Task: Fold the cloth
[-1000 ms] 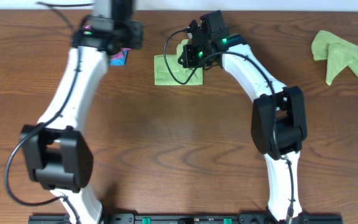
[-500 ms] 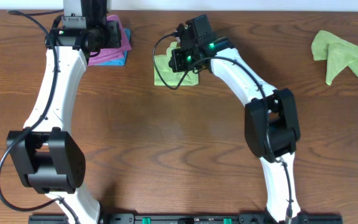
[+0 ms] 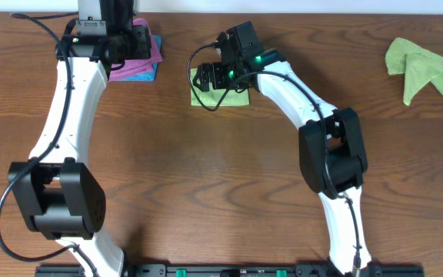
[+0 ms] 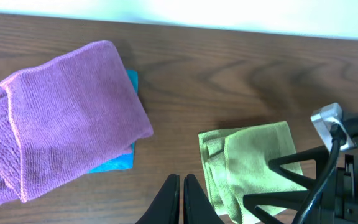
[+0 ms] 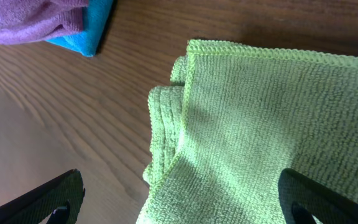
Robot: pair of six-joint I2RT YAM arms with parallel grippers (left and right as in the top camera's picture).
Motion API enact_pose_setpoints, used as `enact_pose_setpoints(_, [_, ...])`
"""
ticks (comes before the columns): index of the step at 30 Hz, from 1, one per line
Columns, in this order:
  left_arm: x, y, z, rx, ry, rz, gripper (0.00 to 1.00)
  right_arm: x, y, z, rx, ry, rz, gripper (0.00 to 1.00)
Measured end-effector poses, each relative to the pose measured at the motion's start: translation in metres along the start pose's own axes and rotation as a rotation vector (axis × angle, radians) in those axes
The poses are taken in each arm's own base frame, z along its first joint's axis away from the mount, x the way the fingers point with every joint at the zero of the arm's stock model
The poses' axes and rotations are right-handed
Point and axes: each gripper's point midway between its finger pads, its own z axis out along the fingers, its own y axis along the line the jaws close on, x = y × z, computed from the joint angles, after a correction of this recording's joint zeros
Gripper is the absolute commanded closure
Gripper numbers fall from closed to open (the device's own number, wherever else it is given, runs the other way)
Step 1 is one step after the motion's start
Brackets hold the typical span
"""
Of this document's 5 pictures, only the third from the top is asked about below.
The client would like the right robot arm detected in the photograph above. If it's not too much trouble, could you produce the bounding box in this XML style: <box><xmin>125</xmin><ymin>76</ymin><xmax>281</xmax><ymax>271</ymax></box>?
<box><xmin>189</xmin><ymin>42</ymin><xmax>371</xmax><ymax>276</ymax></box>

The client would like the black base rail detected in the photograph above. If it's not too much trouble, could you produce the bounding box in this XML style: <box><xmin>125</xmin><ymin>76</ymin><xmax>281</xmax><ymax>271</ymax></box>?
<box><xmin>35</xmin><ymin>261</ymin><xmax>425</xmax><ymax>277</ymax></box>

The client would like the folded purple cloth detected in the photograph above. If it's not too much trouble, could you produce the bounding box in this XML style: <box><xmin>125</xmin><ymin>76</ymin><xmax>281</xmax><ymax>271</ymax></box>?
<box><xmin>109</xmin><ymin>31</ymin><xmax>163</xmax><ymax>82</ymax></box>

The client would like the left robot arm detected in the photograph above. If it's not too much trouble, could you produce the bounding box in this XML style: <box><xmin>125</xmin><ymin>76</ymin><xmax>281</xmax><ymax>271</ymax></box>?
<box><xmin>5</xmin><ymin>23</ymin><xmax>155</xmax><ymax>276</ymax></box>

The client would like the light green cloth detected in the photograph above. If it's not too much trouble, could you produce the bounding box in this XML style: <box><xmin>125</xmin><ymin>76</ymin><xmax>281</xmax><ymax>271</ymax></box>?
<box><xmin>189</xmin><ymin>68</ymin><xmax>251</xmax><ymax>108</ymax></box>

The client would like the folded blue cloth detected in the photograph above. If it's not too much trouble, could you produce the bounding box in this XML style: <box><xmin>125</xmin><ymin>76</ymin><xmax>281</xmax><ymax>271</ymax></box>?
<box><xmin>122</xmin><ymin>35</ymin><xmax>162</xmax><ymax>82</ymax></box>

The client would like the right black cable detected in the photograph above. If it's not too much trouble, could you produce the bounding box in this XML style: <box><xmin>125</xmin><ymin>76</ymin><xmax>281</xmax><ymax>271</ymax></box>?
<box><xmin>186</xmin><ymin>41</ymin><xmax>362</xmax><ymax>276</ymax></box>

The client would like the crumpled green cloth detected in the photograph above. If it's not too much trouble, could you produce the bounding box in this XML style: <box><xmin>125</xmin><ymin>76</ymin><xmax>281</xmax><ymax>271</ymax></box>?
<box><xmin>385</xmin><ymin>38</ymin><xmax>443</xmax><ymax>106</ymax></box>

